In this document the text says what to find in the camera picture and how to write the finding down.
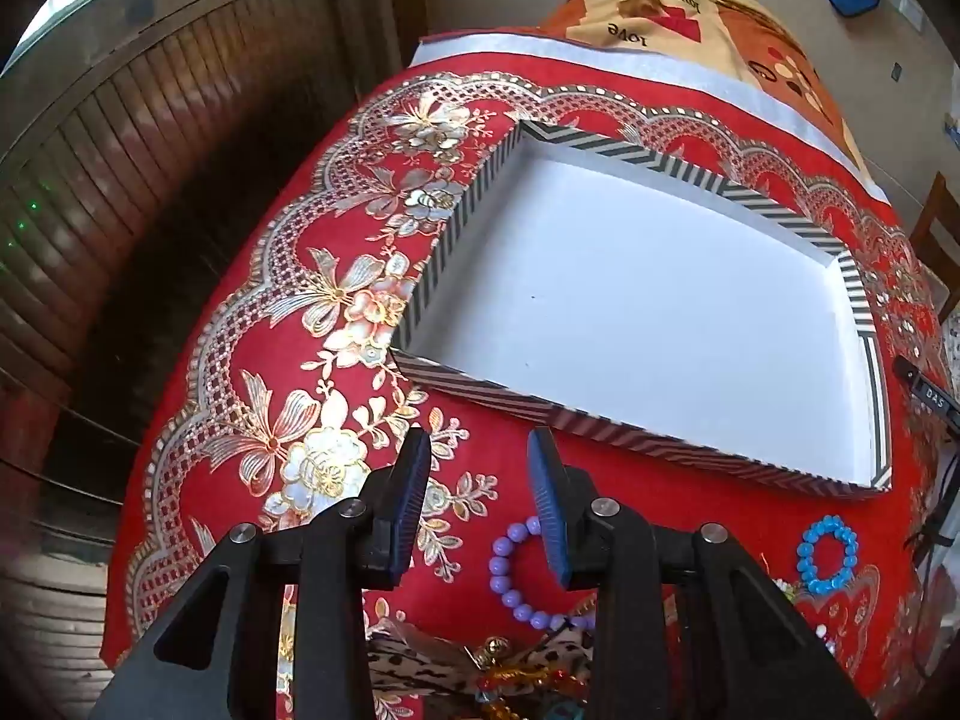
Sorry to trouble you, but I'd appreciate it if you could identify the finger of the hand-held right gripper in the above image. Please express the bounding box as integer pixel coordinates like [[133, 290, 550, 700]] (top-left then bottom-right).
[[894, 356, 960, 428]]

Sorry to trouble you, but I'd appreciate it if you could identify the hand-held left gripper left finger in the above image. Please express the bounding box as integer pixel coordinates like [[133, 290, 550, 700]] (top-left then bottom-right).
[[90, 426, 434, 720]]

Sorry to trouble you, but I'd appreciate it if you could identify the wooden chair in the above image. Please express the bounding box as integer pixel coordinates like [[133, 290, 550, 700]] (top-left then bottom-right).
[[907, 172, 960, 301]]

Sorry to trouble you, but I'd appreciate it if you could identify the purple bead bracelet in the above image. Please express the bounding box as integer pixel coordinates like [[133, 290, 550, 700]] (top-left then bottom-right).
[[487, 516, 597, 632]]

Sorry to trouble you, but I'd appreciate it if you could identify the red floral tablecloth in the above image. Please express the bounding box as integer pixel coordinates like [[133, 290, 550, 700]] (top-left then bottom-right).
[[101, 34, 946, 720]]

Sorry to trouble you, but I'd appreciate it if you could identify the black cable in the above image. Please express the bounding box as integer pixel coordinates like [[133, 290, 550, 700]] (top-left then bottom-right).
[[904, 450, 960, 616]]

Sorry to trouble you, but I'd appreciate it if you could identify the orange printed blanket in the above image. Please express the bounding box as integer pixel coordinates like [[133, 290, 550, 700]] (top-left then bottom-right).
[[540, 0, 871, 166]]

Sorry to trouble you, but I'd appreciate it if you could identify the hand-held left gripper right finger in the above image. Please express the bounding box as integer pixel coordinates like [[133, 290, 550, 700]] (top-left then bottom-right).
[[526, 427, 875, 720]]

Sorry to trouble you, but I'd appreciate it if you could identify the striped shallow cardboard box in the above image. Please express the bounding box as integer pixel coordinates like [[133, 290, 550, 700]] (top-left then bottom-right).
[[388, 118, 893, 500]]

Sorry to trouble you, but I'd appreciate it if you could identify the brown polka dot bow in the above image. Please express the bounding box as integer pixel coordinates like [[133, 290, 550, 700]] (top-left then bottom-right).
[[367, 619, 593, 698]]

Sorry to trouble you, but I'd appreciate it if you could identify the wooden slatted door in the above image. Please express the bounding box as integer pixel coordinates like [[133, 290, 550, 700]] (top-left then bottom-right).
[[0, 0, 410, 616]]

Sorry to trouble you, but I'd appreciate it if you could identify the blue bead bracelet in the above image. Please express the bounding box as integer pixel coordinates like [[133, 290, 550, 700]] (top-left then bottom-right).
[[796, 515, 858, 595]]

